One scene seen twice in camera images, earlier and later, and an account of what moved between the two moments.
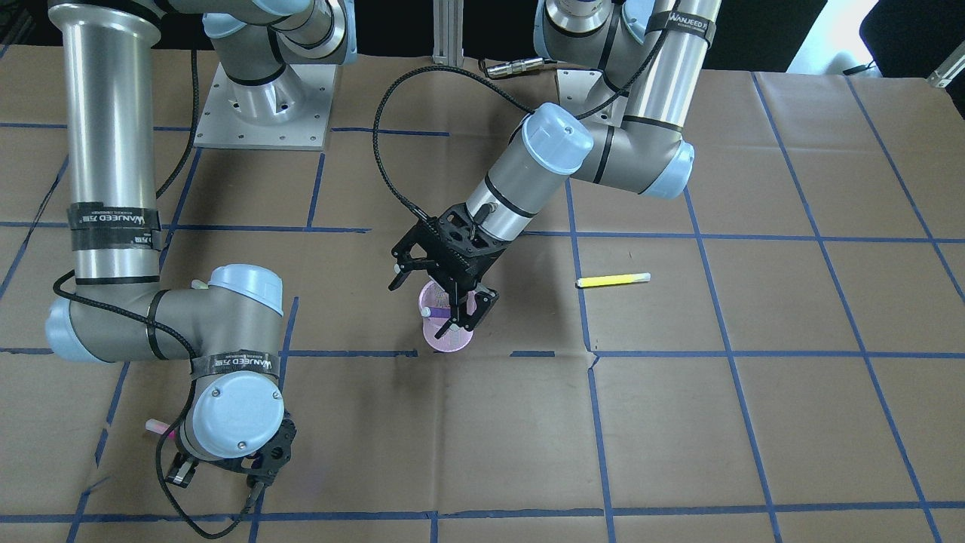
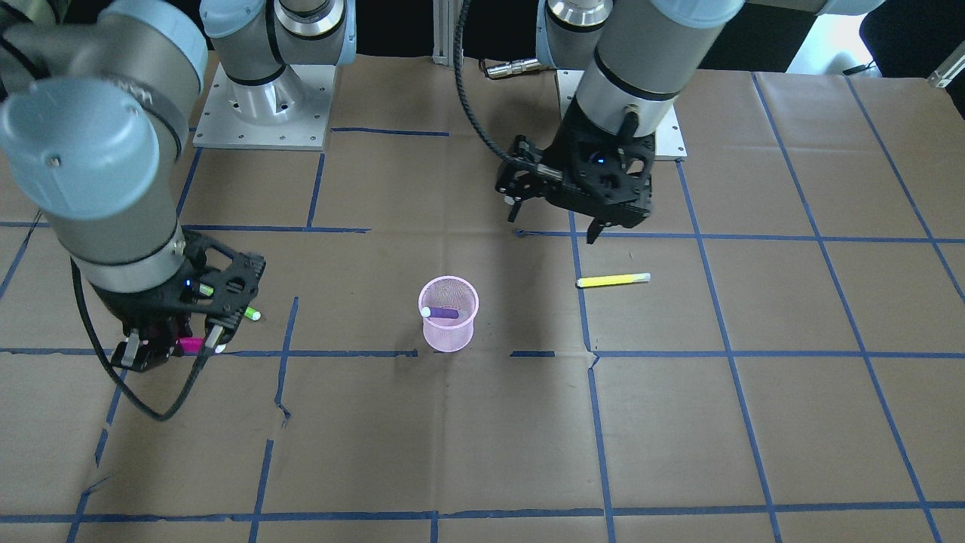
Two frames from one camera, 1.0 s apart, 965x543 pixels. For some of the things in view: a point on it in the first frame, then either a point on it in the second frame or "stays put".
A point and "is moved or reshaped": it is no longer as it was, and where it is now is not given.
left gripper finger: [485, 299] -> [593, 231]
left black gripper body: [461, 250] -> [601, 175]
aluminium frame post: [448, 32] stays put
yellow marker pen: [614, 280] stays put
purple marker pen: [436, 312] stays put
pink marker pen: [158, 427] is moved or reshaped
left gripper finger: [407, 263] -> [520, 175]
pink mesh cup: [454, 339] stays put
